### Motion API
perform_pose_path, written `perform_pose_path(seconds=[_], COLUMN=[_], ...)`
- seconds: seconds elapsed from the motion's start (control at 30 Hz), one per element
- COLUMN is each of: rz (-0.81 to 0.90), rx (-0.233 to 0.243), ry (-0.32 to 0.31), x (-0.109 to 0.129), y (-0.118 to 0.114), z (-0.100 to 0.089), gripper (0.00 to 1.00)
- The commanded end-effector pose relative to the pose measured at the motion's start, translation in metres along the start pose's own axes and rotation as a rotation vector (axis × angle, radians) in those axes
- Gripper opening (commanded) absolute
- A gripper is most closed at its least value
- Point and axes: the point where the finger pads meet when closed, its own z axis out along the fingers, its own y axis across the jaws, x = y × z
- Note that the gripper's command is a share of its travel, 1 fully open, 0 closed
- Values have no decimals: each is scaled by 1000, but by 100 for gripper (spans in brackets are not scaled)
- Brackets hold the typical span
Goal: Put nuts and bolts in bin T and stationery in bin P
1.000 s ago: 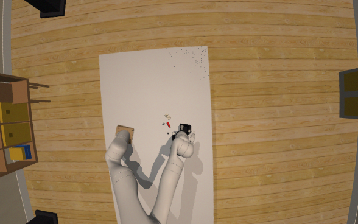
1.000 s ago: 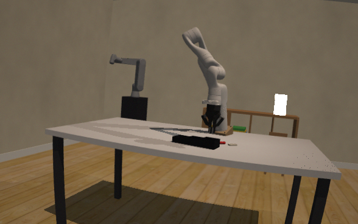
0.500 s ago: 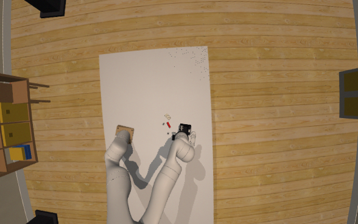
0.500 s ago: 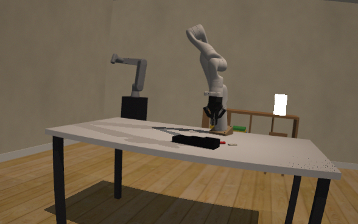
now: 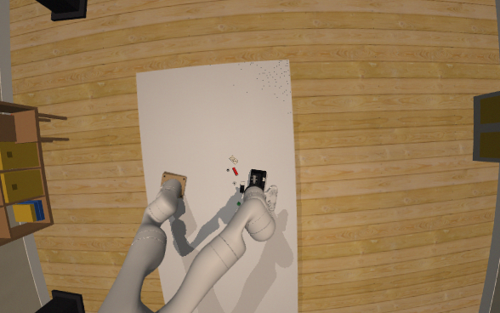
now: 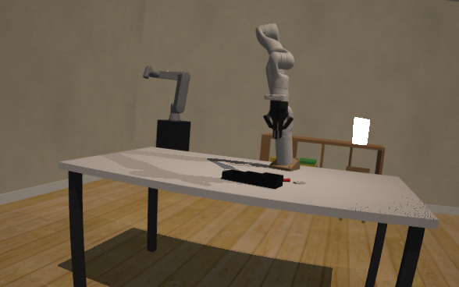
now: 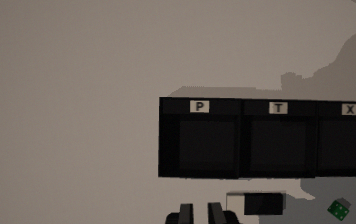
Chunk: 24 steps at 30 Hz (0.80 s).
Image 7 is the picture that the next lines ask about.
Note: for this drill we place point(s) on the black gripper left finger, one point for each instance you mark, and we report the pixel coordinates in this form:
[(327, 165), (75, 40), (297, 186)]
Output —
[(185, 216)]

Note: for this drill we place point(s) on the black rack of three bins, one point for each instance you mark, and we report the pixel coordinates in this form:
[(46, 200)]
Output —
[(208, 138)]

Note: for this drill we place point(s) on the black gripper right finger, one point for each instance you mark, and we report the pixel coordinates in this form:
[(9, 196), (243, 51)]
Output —
[(216, 215)]

